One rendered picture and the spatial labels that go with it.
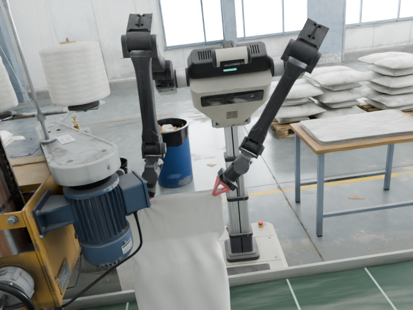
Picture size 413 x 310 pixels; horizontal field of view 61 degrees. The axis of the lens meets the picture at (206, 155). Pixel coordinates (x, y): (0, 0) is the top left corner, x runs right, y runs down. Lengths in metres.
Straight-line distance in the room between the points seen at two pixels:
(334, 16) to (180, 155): 7.16
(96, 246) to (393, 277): 1.53
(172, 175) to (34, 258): 2.76
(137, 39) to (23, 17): 8.81
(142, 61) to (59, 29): 8.53
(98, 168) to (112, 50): 8.53
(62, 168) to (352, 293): 1.51
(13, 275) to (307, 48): 1.02
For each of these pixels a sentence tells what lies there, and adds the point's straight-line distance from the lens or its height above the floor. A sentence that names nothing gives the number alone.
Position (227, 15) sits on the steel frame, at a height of 1.49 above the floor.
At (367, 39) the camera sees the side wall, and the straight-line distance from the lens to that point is 10.50.
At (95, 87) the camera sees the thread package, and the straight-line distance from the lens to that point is 1.02.
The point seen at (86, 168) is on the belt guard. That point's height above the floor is 1.41.
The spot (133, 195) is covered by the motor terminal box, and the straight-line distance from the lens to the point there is 1.01.
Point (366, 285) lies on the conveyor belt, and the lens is 2.02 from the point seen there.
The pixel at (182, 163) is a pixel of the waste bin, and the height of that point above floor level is 0.27.
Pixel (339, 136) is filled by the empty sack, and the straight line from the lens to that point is 2.68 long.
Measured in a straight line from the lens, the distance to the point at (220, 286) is 1.57.
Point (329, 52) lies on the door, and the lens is 10.03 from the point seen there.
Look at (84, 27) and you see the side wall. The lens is 9.48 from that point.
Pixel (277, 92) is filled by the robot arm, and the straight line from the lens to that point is 1.19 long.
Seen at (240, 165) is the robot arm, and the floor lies 1.21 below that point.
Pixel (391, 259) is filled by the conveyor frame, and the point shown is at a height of 0.39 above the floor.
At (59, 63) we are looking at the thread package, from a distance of 1.00.
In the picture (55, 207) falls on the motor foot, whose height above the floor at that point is 1.30.
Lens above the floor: 1.74
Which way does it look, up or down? 23 degrees down
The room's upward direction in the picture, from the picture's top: 7 degrees counter-clockwise
